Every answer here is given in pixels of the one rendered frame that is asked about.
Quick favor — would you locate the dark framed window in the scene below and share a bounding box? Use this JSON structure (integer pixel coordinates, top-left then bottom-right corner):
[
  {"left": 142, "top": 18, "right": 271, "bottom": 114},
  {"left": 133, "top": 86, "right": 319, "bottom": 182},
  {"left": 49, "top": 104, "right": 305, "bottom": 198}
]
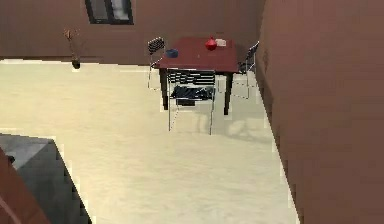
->
[{"left": 84, "top": 0, "right": 135, "bottom": 26}]

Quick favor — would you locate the grey cabinet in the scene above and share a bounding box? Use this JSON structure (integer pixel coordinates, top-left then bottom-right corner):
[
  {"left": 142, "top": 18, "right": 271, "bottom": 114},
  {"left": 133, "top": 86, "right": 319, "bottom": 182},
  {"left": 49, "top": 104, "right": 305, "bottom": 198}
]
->
[{"left": 0, "top": 133, "right": 93, "bottom": 224}]

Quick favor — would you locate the black slatted metal chair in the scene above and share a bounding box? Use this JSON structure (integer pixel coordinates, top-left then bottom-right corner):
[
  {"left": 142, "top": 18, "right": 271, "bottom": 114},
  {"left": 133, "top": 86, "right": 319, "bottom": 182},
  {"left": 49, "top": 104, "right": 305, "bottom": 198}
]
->
[
  {"left": 166, "top": 68, "right": 217, "bottom": 136},
  {"left": 146, "top": 36, "right": 167, "bottom": 91},
  {"left": 217, "top": 40, "right": 261, "bottom": 100}
]

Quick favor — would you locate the red round vase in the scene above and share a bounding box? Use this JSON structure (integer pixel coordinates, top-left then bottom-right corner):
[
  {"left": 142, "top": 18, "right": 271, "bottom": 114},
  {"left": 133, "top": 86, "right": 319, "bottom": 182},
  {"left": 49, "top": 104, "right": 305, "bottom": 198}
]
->
[{"left": 204, "top": 36, "right": 218, "bottom": 52}]

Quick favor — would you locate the dark red dining table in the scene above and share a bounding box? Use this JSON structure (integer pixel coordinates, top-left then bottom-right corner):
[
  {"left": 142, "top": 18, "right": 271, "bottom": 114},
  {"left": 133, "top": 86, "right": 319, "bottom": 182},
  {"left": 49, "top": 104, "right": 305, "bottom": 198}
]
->
[{"left": 155, "top": 36, "right": 240, "bottom": 116}]

